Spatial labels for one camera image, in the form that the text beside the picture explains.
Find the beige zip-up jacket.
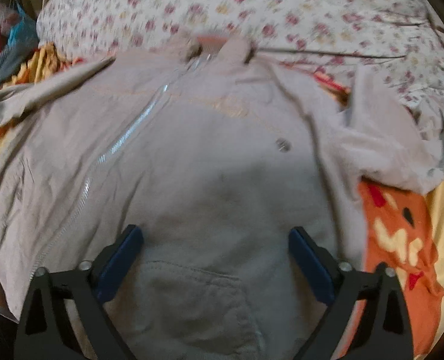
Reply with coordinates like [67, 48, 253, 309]
[0, 34, 444, 360]

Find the pile of clothes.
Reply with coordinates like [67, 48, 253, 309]
[0, 3, 39, 86]

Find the orange yellow red bedsheet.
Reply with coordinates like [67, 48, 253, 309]
[0, 40, 444, 359]

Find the floral quilt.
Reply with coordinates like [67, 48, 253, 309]
[36, 0, 444, 133]

